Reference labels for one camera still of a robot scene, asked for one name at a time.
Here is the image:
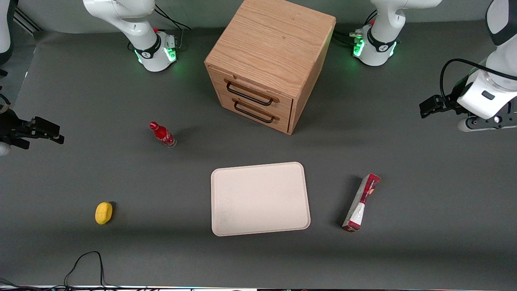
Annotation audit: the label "wooden drawer cabinet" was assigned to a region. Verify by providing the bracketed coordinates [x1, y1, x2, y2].
[204, 0, 337, 135]

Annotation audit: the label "black base cables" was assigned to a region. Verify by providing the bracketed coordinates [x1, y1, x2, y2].
[153, 4, 192, 51]
[333, 11, 378, 48]

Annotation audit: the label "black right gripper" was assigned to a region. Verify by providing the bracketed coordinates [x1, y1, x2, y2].
[0, 108, 65, 150]

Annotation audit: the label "red cookie box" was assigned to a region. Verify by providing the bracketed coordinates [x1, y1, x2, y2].
[342, 173, 382, 233]

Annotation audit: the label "beige plastic tray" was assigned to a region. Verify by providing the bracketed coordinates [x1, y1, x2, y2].
[210, 162, 311, 237]

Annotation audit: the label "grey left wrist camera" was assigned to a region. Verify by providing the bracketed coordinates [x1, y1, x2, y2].
[458, 114, 517, 133]

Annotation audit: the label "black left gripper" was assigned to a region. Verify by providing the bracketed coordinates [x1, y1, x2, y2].
[419, 75, 474, 119]

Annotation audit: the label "yellow lemon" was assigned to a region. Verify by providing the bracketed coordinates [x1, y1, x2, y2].
[95, 202, 113, 225]

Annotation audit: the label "black right base cables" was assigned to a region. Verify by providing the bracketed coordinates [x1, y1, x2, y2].
[153, 4, 192, 51]

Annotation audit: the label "aluminium frame rail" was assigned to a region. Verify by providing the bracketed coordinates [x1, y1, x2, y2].
[14, 6, 43, 34]

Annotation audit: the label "black short drawer handle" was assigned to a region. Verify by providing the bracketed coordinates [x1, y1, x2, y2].
[233, 101, 276, 123]

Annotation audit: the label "black left base cables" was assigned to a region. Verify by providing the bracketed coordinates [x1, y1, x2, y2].
[333, 11, 378, 48]

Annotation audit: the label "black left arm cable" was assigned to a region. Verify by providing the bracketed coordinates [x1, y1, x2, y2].
[439, 58, 517, 106]

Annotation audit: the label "black looped cable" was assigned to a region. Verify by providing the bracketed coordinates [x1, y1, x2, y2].
[64, 251, 122, 290]

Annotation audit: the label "red cola bottle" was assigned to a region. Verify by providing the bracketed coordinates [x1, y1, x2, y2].
[149, 121, 177, 148]

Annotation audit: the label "black long drawer handle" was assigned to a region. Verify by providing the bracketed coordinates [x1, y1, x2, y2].
[226, 81, 275, 107]

